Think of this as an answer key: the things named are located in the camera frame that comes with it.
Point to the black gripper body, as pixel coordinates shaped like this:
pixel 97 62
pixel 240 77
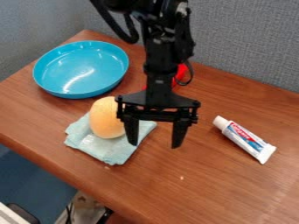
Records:
pixel 157 103

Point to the light blue folded cloth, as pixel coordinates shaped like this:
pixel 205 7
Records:
pixel 113 151

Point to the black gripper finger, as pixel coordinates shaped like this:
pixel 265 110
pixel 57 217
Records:
pixel 180 130
pixel 132 125

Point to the orange egg-shaped sponge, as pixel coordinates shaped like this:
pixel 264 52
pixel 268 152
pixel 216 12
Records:
pixel 103 118

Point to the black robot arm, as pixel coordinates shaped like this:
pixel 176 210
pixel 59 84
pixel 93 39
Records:
pixel 169 45

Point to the blue plastic plate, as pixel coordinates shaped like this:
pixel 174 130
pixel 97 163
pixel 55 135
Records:
pixel 82 69

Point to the white toothpaste tube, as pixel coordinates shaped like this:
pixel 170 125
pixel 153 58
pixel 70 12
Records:
pixel 252 143

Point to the objects under table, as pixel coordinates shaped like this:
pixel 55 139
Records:
pixel 83 211

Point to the red plastic block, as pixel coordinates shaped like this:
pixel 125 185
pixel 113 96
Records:
pixel 180 73

